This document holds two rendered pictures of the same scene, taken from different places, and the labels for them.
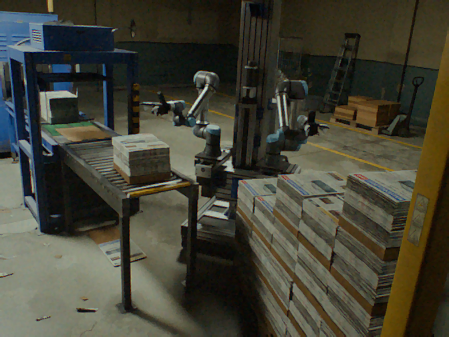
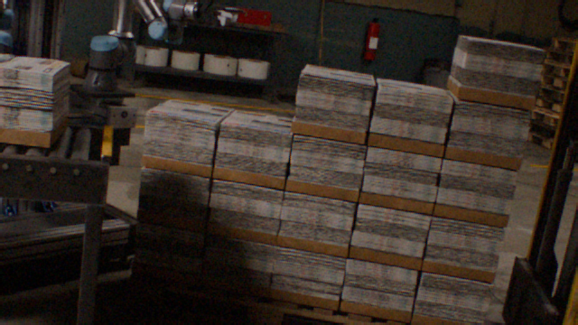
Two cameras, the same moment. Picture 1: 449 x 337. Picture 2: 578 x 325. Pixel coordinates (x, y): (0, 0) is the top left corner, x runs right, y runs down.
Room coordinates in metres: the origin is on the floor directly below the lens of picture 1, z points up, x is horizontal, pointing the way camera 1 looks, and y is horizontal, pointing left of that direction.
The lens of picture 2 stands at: (0.96, 2.30, 1.37)
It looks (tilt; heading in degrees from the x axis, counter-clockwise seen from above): 13 degrees down; 293
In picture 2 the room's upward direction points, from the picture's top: 9 degrees clockwise
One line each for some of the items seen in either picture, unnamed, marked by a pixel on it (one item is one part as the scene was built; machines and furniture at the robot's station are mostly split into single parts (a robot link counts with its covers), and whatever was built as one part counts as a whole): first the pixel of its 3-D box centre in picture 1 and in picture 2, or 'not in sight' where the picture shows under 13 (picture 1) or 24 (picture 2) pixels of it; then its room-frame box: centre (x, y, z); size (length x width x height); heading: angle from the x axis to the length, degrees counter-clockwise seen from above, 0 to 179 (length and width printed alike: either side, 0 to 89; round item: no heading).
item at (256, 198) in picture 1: (295, 276); (283, 221); (2.13, -0.45, 0.42); 1.17 x 0.39 x 0.83; 19
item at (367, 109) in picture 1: (366, 113); not in sight; (8.62, -2.87, 0.28); 1.20 x 0.83 x 0.57; 38
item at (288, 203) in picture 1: (319, 203); (333, 103); (2.01, -0.50, 0.95); 0.38 x 0.29 x 0.23; 110
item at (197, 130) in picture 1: (203, 105); not in sight; (3.30, 0.22, 1.19); 0.15 x 0.12 x 0.55; 46
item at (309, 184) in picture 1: (321, 182); (339, 74); (2.00, -0.49, 1.07); 0.37 x 0.29 x 0.01; 110
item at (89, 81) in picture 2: (272, 157); (101, 78); (3.06, -0.35, 0.87); 0.15 x 0.15 x 0.10
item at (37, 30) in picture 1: (72, 37); not in sight; (3.75, 1.43, 1.65); 0.60 x 0.45 x 0.20; 128
